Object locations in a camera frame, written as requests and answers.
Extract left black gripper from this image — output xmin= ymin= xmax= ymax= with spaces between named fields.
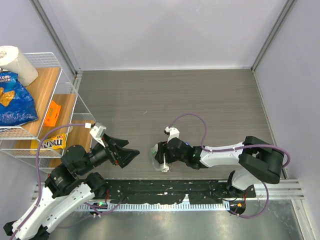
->
xmin=78 ymin=132 xmax=140 ymax=175

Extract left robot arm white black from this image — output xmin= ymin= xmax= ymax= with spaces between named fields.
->
xmin=3 ymin=134 xmax=140 ymax=240

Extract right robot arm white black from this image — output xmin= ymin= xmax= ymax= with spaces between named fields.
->
xmin=151 ymin=136 xmax=285 ymax=198

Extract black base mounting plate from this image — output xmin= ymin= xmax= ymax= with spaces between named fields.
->
xmin=91 ymin=179 xmax=256 ymax=205

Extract yellow m&m's bag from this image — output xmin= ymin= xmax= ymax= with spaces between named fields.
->
xmin=30 ymin=133 xmax=67 ymax=154

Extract orange candy packet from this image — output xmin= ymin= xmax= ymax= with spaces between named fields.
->
xmin=43 ymin=100 xmax=62 ymax=127

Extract blue chips bag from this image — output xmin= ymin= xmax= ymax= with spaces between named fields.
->
xmin=0 ymin=71 xmax=38 ymax=127

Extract paper towel roll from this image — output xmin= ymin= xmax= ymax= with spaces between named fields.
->
xmin=0 ymin=45 xmax=39 ymax=87

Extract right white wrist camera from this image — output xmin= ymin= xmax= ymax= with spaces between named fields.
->
xmin=164 ymin=126 xmax=180 ymax=143

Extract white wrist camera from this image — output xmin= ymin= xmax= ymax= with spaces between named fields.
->
xmin=164 ymin=126 xmax=180 ymax=143
xmin=84 ymin=122 xmax=107 ymax=148

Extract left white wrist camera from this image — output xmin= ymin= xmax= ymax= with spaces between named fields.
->
xmin=84 ymin=122 xmax=107 ymax=148

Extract white slotted cable duct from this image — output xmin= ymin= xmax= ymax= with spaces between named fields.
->
xmin=67 ymin=201 xmax=230 ymax=212

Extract white wire shelf rack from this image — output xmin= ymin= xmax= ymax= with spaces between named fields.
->
xmin=0 ymin=52 xmax=96 ymax=173

